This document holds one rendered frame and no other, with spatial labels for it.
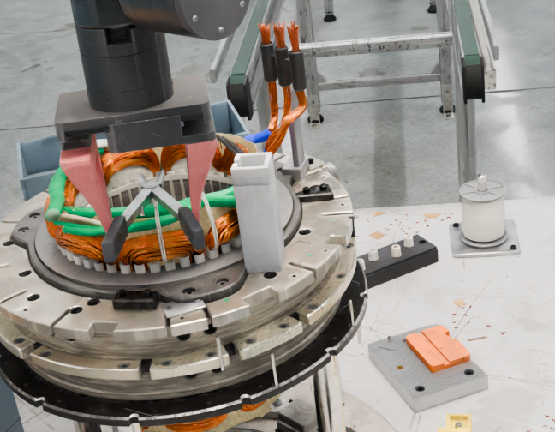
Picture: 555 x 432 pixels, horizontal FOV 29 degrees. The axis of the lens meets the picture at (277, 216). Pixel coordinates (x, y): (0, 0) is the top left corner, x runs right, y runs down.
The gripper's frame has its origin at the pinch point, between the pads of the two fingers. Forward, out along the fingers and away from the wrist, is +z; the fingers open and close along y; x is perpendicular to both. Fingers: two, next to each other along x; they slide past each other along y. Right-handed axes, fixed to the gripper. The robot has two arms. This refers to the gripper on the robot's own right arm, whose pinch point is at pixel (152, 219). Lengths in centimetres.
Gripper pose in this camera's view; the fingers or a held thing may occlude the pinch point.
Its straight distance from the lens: 76.9
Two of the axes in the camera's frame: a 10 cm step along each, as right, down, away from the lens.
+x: -1.3, -4.1, 9.0
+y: 9.9, -1.5, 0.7
